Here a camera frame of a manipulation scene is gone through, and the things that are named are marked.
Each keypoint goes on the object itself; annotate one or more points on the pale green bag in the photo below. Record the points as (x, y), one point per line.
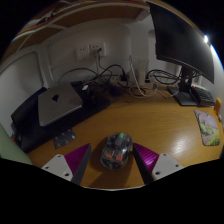
(10, 150)

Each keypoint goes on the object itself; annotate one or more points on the cherry blossom print mouse pad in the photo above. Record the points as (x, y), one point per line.
(208, 128)

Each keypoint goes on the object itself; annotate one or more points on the wooden wall shelf unit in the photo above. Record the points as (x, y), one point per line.
(100, 13)

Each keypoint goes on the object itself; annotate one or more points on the grey perforated plate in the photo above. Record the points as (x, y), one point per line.
(65, 138)

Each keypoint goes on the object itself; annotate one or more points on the silver laptop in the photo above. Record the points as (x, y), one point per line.
(58, 103)

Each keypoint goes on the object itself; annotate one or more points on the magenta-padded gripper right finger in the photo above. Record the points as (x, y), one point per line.
(163, 165)

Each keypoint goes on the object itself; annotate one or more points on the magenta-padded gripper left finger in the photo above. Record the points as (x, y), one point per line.
(58, 165)

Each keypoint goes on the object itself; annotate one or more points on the white LED light bar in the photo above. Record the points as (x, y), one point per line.
(206, 39)

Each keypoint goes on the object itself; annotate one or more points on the black computer monitor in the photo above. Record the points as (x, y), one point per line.
(180, 40)

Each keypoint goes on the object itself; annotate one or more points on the white wall socket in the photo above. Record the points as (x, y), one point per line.
(82, 52)
(98, 48)

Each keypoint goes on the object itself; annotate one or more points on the transparent computer mouse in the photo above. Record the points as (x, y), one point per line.
(116, 151)

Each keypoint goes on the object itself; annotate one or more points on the black laptop case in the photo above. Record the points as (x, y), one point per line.
(26, 133)

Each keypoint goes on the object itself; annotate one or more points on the black keyboard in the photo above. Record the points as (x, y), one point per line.
(203, 95)

